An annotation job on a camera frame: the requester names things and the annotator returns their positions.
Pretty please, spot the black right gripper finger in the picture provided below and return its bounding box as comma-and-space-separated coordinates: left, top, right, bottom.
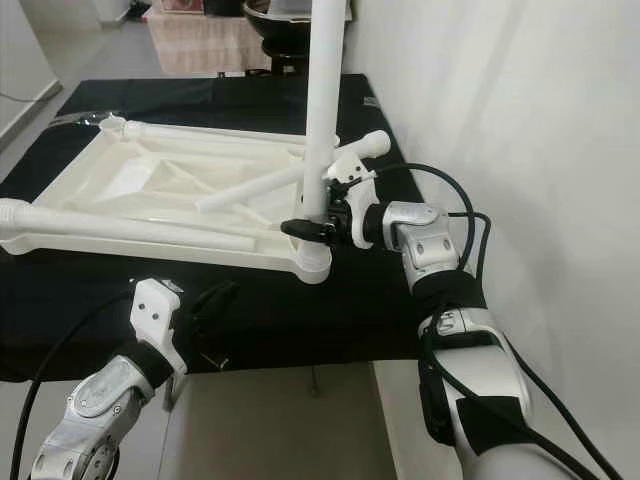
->
280, 218, 336, 247

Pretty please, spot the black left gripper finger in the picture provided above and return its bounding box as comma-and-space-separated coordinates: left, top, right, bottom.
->
195, 279, 243, 319

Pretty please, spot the white plastic table top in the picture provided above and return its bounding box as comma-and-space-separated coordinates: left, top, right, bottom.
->
0, 115, 396, 284

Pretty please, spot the black tablecloth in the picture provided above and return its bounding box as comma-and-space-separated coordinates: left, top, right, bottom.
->
0, 72, 436, 383

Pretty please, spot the clear plastic container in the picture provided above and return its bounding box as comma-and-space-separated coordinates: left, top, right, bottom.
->
265, 0, 356, 19

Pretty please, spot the clear tape strip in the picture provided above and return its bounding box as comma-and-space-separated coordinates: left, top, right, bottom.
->
50, 112, 106, 131

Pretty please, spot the black bag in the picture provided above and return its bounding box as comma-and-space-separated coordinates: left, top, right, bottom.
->
202, 0, 261, 16

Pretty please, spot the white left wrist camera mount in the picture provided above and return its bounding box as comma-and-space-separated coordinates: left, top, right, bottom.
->
129, 277, 191, 379

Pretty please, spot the long thin black wall cable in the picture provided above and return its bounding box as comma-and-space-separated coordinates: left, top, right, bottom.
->
0, 88, 61, 104

